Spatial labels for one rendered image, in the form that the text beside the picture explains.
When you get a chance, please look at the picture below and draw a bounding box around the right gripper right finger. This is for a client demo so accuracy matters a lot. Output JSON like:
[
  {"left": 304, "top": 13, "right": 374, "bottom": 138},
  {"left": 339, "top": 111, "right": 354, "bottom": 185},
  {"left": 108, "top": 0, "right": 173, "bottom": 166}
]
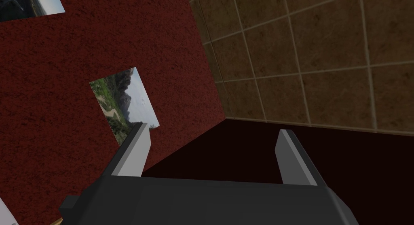
[{"left": 275, "top": 129, "right": 327, "bottom": 187}]

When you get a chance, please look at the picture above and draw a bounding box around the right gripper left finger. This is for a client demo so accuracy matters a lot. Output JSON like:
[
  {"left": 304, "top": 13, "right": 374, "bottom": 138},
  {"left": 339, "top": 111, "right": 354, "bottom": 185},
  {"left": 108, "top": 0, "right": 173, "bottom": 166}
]
[{"left": 103, "top": 122, "right": 152, "bottom": 178}]

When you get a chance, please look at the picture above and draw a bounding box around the mountain landscape wall picture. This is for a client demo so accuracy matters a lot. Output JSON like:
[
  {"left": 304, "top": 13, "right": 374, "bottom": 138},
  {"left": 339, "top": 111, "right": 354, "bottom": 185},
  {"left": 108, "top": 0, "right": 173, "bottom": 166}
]
[{"left": 89, "top": 67, "right": 160, "bottom": 146}]

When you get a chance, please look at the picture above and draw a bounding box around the dark landscape wall picture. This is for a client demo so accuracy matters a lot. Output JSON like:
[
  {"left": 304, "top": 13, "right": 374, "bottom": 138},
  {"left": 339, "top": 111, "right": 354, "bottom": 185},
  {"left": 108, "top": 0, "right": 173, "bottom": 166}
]
[{"left": 0, "top": 0, "right": 66, "bottom": 23}]

